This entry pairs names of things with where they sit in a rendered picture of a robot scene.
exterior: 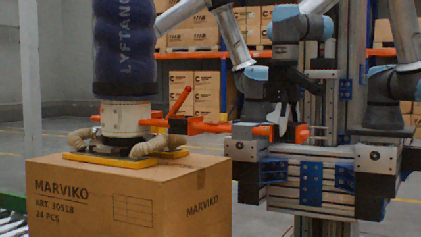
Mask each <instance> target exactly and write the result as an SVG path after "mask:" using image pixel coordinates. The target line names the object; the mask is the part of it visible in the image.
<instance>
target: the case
mask: <svg viewBox="0 0 421 237"><path fill-rule="evenodd" d="M72 151H76V149H74V150H70V151H64V152H63V153H69V152H72ZM63 153H57V154H53V155H46V156H43V157H36V158H32V159H26V160H24V164H25V179H26V197H27V210H28V237H232V158H231V157H221V156H214V155H201V154H194V153H190V154H189V155H187V156H184V157H180V158H177V159H165V158H159V157H150V158H156V159H157V164H156V165H153V166H150V167H145V168H143V169H139V170H137V169H127V168H122V167H113V166H107V165H99V164H98V163H89V162H84V161H75V160H70V159H63V158H62V154H63ZM144 157H149V156H144Z"/></svg>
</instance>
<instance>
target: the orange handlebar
mask: <svg viewBox="0 0 421 237"><path fill-rule="evenodd" d="M156 117H163V111H156V110H151V118H148V119H140V120H139V125H140V126H152V127H160V128H168V121H167V120H164V119H159V118H156ZM90 119H91V121H93V122H101V115H93V116H91V118H90ZM191 128H192V130H204V132H207V133H222V132H229V133H231V123H227V122H225V121H210V122H199V123H196V122H193V123H192V125H191ZM252 133H253V134H255V135H265V136H269V126H259V128H255V127H254V128H253V129H252ZM309 136H310V130H307V129H305V130H302V131H301V132H300V138H308V137H309Z"/></svg>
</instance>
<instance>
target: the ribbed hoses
mask: <svg viewBox="0 0 421 237"><path fill-rule="evenodd" d="M93 128H94V129H95V128H101V127H93ZM93 128H90V129H89V128H87V129H86V128H84V129H79V130H75V131H73V132H71V133H69V135H68V136H67V141H68V144H69V145H71V146H72V147H74V148H75V149H76V152H80V151H81V150H85V149H86V148H87V144H86V143H85V142H84V140H86V139H94V138H93V132H94V131H93ZM187 142H188V139H187V136H186V135H181V134H157V135H156V137H155V138H154V139H152V140H149V141H147V142H141V143H138V144H136V145H135V146H134V147H133V148H132V150H131V152H130V158H131V159H141V158H142V156H143V155H147V154H149V153H150V154H152V153H154V152H156V151H158V150H160V149H161V148H164V147H168V150H176V148H177V147H178V146H182V145H186V144H187Z"/></svg>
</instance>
